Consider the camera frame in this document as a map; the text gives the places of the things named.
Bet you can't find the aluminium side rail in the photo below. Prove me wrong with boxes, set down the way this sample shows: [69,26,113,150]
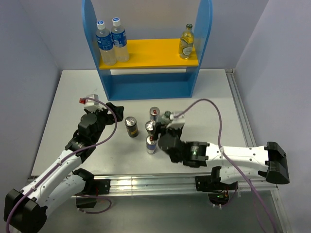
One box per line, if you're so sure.
[225,69,257,147]

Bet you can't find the far red bull can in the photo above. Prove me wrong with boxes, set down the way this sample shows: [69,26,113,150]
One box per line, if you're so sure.
[149,106,160,122]

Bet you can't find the purple cable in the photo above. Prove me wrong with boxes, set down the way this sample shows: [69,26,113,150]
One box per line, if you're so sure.
[173,98,277,233]
[4,99,119,233]

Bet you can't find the near red bull can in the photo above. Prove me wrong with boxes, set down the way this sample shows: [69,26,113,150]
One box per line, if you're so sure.
[146,135,157,154]

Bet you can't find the aluminium front rail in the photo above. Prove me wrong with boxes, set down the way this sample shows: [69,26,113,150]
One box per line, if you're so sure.
[26,171,279,198]

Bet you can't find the centre black yellow can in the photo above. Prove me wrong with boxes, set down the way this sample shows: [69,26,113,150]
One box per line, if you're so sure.
[145,120,156,135]

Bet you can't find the black yellow can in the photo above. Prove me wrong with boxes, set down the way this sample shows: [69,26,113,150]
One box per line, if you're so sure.
[124,116,139,138]
[145,120,156,135]

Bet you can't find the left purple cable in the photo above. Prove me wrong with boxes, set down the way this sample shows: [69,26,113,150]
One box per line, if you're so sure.
[4,99,119,233]

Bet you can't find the green-capped glass bottle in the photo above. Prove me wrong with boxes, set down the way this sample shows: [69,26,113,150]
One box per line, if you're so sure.
[157,111,172,127]
[179,24,194,59]

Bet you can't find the left plastic water bottle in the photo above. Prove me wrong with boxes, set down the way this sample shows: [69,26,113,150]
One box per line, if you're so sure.
[96,20,117,66]

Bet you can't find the left black yellow can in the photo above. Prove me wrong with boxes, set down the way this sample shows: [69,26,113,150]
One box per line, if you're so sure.
[124,116,139,138]

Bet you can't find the blue and yellow shelf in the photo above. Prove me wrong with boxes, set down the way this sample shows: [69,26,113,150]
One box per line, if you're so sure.
[81,0,213,100]

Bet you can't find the red bull can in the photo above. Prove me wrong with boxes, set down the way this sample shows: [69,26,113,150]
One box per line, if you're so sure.
[149,106,160,122]
[146,135,157,154]

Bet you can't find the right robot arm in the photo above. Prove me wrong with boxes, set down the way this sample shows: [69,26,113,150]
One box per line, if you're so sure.
[152,123,290,189]

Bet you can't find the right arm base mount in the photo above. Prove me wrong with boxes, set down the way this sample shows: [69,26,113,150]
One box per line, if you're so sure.
[195,175,238,209]

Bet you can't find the plastic water bottle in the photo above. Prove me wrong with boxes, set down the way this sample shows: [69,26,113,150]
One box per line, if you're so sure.
[111,17,130,62]
[96,20,117,66]

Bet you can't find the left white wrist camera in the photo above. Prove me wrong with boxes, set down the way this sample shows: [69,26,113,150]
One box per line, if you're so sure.
[79,94,102,112]

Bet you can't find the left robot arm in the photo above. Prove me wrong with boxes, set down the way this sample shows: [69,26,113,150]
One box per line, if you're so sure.
[4,99,124,233]

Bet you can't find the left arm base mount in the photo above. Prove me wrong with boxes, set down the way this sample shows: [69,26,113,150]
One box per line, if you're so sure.
[76,179,111,209]

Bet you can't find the right plastic water bottle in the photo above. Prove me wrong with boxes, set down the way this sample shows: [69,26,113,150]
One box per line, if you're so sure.
[111,17,130,62]

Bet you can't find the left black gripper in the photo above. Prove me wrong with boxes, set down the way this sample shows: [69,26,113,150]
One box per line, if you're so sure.
[85,102,123,143]

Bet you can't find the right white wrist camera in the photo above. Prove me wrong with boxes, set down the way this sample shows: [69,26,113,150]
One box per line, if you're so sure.
[166,111,186,130]

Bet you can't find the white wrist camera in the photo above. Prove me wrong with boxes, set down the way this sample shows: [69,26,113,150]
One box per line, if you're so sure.
[166,111,186,130]
[79,94,102,112]

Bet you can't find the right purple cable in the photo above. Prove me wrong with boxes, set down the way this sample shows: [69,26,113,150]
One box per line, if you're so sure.
[173,98,277,233]

